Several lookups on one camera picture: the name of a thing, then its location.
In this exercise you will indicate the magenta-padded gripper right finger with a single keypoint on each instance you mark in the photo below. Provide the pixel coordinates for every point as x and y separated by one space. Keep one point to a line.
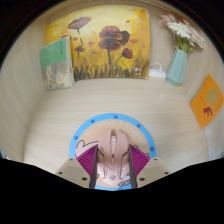
140 160

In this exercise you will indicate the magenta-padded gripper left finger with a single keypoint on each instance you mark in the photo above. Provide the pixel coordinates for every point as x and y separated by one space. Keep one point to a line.
86 161

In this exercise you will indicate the pink computer mouse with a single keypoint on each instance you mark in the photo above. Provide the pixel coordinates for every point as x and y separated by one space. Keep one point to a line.
113 151

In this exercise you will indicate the white power adapter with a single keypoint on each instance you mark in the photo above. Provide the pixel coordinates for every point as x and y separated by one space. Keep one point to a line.
156 73

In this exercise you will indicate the orange covered book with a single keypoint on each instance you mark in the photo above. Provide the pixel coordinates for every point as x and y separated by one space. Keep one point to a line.
209 101

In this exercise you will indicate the mint green faceted vase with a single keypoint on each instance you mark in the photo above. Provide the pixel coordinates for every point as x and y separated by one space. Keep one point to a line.
176 68

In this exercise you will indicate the green covered book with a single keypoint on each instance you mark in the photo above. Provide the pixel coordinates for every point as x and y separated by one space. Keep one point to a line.
55 63

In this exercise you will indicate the pink and white flower bouquet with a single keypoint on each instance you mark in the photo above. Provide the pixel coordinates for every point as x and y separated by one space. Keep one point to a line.
182 30

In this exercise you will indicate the yellow poppy flower painting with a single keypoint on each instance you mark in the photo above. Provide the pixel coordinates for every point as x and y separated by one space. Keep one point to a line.
100 20

